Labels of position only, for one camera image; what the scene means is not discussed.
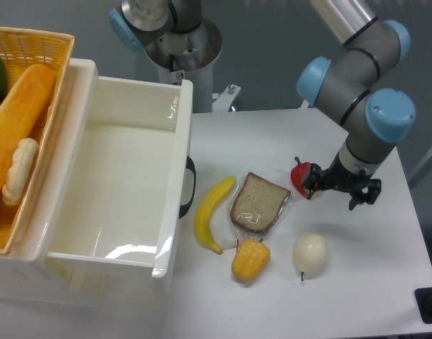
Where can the wrapped brown bread slice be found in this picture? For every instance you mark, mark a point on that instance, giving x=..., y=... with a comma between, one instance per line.
x=254, y=209

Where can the cream croissant pastry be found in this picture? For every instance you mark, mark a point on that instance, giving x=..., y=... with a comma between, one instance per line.
x=17, y=175

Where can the yellow bell pepper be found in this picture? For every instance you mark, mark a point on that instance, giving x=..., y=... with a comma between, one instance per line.
x=250, y=260

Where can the yellow wicker basket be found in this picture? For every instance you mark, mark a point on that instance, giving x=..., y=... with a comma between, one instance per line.
x=35, y=63

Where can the red bell pepper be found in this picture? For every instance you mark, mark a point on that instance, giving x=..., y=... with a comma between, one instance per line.
x=297, y=175

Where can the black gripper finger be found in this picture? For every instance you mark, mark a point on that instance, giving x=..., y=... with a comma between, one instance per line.
x=366, y=192
x=311, y=179

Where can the white plastic drawer box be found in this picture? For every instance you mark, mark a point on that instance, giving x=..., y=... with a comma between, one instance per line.
x=107, y=202

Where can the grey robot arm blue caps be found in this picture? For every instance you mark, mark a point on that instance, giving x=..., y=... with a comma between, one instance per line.
x=375, y=121

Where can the pale white pear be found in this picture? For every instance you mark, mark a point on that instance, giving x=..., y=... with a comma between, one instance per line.
x=310, y=253

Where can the orange baguette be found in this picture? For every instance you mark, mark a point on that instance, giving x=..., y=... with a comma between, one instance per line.
x=21, y=109

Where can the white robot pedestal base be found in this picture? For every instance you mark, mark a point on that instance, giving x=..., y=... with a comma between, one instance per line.
x=191, y=56

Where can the black device at table edge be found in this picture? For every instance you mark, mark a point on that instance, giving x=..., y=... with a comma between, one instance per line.
x=423, y=298

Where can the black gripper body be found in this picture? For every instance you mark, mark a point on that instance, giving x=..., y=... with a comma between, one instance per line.
x=340, y=178

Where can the yellow banana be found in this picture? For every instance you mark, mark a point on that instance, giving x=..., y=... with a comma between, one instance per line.
x=205, y=211

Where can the black drawer handle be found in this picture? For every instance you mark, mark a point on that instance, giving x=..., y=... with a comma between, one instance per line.
x=189, y=189

